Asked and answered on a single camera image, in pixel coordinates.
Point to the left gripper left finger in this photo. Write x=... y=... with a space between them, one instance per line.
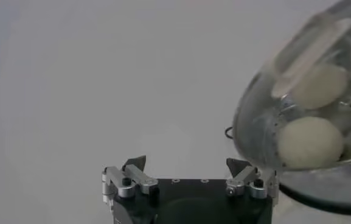
x=138 y=176

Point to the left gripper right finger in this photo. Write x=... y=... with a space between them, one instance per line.
x=242 y=178

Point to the white steamed baozi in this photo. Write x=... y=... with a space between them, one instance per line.
x=310 y=143
x=321 y=88

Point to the round glass pot lid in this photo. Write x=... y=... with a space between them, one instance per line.
x=309 y=54

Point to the white electric cooker base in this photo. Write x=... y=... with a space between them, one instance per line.
x=330 y=210

